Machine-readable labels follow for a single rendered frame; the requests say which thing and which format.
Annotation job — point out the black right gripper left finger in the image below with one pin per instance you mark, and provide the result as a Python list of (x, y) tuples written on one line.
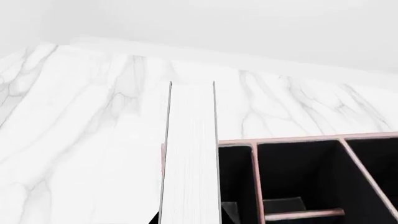
[(155, 219)]

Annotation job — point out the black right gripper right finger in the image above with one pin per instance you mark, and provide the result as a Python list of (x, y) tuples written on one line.
[(228, 210)]

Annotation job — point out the white book with grey cover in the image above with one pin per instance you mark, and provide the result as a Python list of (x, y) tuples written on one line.
[(191, 151)]

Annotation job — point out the pink caddy with black compartments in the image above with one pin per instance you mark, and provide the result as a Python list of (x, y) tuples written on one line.
[(298, 172)]

